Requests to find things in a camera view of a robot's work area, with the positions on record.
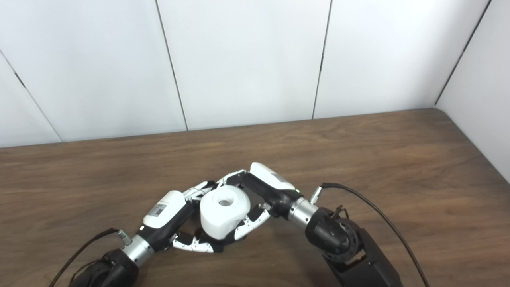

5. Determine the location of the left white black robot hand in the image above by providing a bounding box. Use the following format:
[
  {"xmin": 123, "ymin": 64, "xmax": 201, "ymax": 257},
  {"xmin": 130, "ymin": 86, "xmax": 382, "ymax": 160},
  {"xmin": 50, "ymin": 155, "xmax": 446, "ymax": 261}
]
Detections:
[{"xmin": 121, "ymin": 180, "xmax": 224, "ymax": 268}]

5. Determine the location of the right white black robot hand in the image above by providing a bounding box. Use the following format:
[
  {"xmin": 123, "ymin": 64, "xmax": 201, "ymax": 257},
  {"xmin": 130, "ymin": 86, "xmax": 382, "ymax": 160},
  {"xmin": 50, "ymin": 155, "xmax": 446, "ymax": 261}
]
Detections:
[{"xmin": 215, "ymin": 162, "xmax": 320, "ymax": 242}]

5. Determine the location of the round white plastic piece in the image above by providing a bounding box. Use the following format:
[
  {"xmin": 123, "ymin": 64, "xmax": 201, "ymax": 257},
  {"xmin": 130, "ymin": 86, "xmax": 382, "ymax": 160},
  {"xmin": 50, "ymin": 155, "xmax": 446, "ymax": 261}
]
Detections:
[{"xmin": 199, "ymin": 185, "xmax": 251, "ymax": 241}]

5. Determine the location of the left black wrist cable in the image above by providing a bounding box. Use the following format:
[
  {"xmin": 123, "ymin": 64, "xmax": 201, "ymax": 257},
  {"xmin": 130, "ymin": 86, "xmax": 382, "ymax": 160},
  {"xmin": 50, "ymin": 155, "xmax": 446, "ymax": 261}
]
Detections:
[{"xmin": 48, "ymin": 228, "xmax": 132, "ymax": 287}]

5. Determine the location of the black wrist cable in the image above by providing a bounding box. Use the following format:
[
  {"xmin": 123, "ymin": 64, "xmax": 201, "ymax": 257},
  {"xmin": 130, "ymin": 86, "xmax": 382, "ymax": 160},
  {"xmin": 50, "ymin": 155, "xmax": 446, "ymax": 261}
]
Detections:
[
  {"xmin": 48, "ymin": 228, "xmax": 132, "ymax": 287},
  {"xmin": 310, "ymin": 182, "xmax": 432, "ymax": 287}
]

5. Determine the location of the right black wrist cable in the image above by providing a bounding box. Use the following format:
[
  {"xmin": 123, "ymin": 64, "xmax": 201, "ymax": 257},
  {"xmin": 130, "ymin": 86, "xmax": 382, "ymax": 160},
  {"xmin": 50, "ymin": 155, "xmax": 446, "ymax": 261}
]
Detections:
[{"xmin": 310, "ymin": 182, "xmax": 432, "ymax": 287}]

